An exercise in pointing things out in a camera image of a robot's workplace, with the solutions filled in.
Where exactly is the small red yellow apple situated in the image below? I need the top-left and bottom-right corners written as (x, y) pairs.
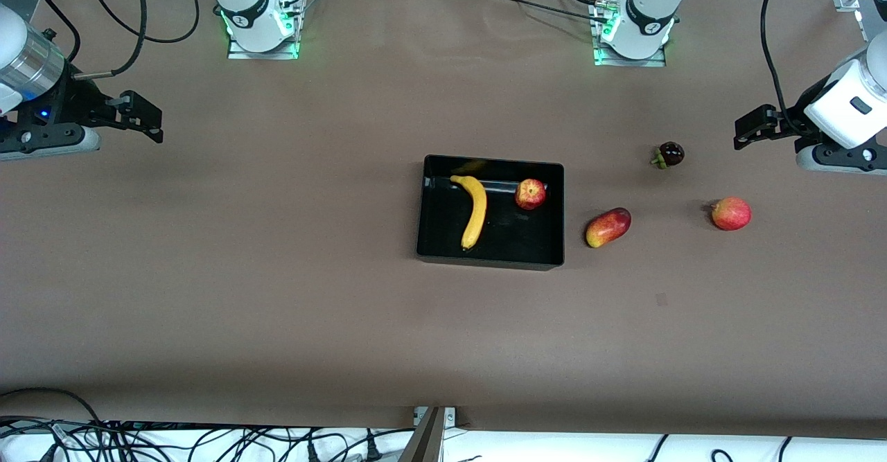
top-left (514, 178), bottom-right (547, 211)

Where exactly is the black rectangular plastic box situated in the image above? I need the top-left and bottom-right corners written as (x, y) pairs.
top-left (416, 154), bottom-right (565, 272)

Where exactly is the yellow banana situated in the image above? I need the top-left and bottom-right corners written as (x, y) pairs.
top-left (450, 175), bottom-right (488, 252)

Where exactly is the dark purple mangosteen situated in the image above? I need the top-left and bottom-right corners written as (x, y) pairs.
top-left (649, 141), bottom-right (685, 170)

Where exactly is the red apple on right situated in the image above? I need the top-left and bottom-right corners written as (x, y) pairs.
top-left (710, 197), bottom-right (753, 232)

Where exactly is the red yellow mango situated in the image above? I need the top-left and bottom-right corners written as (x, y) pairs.
top-left (584, 207), bottom-right (633, 249)

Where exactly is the brown table cover sheet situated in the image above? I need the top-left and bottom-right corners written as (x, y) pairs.
top-left (0, 0), bottom-right (887, 441)

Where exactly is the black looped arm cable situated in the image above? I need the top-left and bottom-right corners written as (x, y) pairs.
top-left (89, 0), bottom-right (202, 44)

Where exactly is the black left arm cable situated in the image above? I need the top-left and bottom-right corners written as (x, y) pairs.
top-left (759, 0), bottom-right (792, 122)

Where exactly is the black cable with metal plug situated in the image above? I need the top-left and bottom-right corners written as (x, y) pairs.
top-left (72, 0), bottom-right (149, 80)

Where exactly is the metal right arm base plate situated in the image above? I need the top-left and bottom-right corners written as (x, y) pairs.
top-left (227, 0), bottom-right (306, 60)

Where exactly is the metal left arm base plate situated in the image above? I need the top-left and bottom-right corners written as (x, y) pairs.
top-left (592, 0), bottom-right (667, 68)

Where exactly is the long black base cable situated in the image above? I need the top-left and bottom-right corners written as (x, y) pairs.
top-left (485, 0), bottom-right (611, 24)

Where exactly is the black looped floor cable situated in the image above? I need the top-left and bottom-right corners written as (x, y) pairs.
top-left (0, 387), bottom-right (105, 427)

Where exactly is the small metal table bracket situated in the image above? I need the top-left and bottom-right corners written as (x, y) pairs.
top-left (414, 407), bottom-right (457, 428)

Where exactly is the dark metal post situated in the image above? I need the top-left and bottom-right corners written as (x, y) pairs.
top-left (398, 407), bottom-right (444, 462)

